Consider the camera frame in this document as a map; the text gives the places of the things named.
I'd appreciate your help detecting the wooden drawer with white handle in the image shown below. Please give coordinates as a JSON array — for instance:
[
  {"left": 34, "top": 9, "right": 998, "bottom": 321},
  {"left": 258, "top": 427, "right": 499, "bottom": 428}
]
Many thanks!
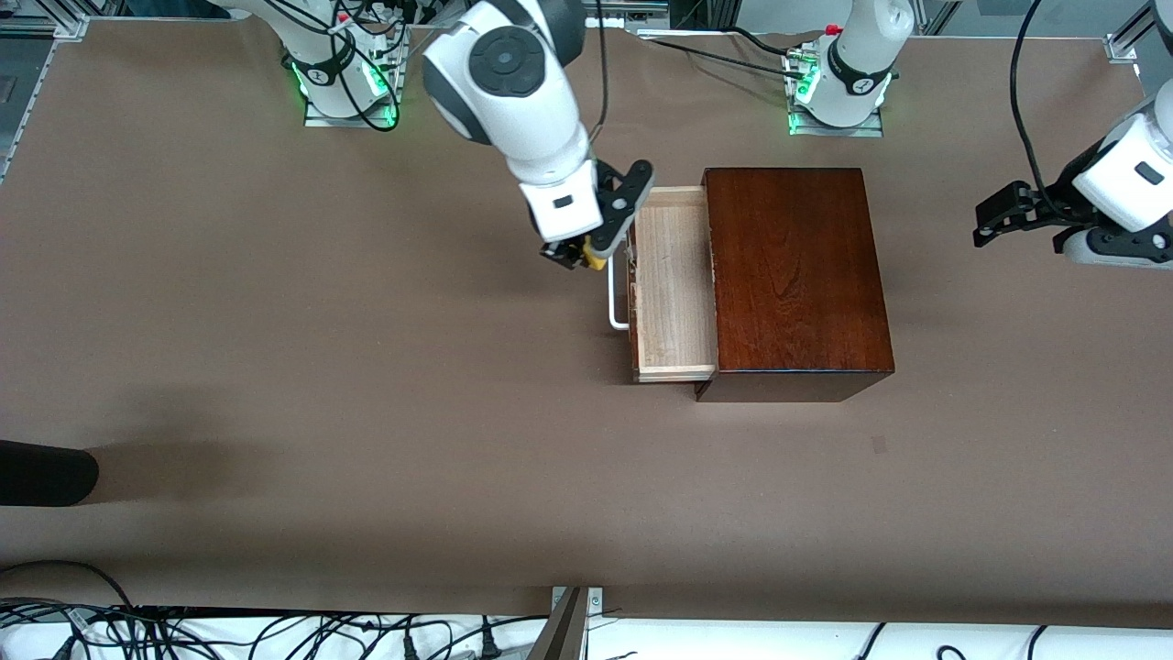
[{"left": 608, "top": 186, "right": 717, "bottom": 384}]

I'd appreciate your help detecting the silver power strip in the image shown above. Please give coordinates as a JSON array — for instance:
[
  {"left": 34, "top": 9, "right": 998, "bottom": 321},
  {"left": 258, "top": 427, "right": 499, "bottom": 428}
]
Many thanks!
[{"left": 586, "top": 0, "right": 670, "bottom": 28}]

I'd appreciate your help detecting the dark brown wooden cabinet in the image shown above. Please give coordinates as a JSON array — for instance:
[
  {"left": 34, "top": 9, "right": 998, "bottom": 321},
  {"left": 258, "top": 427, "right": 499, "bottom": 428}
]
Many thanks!
[{"left": 694, "top": 167, "right": 896, "bottom": 403}]

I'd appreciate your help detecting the dark metal bar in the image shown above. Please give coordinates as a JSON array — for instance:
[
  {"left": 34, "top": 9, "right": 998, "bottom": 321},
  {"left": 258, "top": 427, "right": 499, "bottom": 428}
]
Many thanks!
[{"left": 527, "top": 588, "right": 587, "bottom": 660}]

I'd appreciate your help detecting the black cylinder object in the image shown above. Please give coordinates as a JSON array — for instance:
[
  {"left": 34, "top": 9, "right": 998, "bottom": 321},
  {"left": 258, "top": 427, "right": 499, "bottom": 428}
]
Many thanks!
[{"left": 0, "top": 440, "right": 100, "bottom": 507}]

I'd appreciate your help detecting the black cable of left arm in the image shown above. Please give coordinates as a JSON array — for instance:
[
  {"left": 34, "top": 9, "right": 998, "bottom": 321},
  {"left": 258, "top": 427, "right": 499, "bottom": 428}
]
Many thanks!
[{"left": 1008, "top": 0, "right": 1069, "bottom": 216}]

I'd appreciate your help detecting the metal base plate of left arm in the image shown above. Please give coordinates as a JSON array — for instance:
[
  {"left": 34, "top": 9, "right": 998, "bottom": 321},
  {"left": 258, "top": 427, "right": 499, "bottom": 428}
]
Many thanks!
[{"left": 784, "top": 46, "right": 885, "bottom": 138}]

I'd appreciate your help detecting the black cable on table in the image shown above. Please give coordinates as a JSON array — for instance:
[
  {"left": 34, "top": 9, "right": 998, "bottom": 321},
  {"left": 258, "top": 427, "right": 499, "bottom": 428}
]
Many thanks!
[{"left": 632, "top": 27, "right": 812, "bottom": 83}]

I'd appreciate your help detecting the metal base plate of right arm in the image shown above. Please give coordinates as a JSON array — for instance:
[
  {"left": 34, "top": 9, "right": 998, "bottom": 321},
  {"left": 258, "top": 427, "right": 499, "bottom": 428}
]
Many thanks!
[{"left": 304, "top": 27, "right": 409, "bottom": 128}]

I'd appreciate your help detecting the black cable bundle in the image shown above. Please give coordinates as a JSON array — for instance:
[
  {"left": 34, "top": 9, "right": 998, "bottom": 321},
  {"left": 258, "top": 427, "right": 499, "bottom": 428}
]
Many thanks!
[{"left": 0, "top": 561, "right": 551, "bottom": 660}]

